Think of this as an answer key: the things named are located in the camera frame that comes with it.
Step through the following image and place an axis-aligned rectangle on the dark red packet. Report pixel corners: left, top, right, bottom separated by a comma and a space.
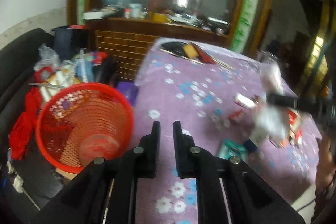
191, 43, 216, 64

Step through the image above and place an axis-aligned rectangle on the black leather sofa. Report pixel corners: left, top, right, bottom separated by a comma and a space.
0, 28, 56, 119

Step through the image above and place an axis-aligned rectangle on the red white Yantie box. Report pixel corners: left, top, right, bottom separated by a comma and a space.
287, 108, 305, 147

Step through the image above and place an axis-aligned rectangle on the blue white medicine box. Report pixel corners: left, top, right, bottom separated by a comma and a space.
243, 123, 269, 153

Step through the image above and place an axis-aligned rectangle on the purple package on floor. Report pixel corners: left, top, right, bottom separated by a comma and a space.
116, 81, 139, 106

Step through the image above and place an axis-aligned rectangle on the teal tissue pack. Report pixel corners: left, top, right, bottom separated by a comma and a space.
217, 139, 247, 161

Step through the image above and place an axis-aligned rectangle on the person's right hand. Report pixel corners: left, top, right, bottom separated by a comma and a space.
314, 131, 336, 197

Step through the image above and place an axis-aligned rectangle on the white paper bag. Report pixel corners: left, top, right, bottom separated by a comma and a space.
253, 104, 289, 142

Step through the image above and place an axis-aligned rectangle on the clear plastic pitcher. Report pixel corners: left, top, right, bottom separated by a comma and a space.
257, 51, 284, 95

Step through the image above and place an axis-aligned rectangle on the red plastic waste basket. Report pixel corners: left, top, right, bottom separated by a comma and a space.
35, 83, 134, 174

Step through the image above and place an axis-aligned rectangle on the navy shopping bag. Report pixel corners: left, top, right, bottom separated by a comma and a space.
53, 26, 89, 61

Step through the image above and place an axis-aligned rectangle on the crumpled purple red bag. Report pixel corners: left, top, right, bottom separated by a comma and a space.
227, 110, 246, 123

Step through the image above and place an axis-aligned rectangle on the yellow tape roll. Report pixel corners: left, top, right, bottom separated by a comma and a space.
182, 44, 199, 59

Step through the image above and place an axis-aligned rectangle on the yellow tray with rolls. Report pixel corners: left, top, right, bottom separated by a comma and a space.
39, 69, 81, 102

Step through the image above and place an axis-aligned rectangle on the clear crumpled plastic bag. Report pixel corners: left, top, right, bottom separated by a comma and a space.
34, 44, 61, 72

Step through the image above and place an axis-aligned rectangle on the wooden brick-pattern counter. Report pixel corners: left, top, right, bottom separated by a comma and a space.
86, 18, 229, 81

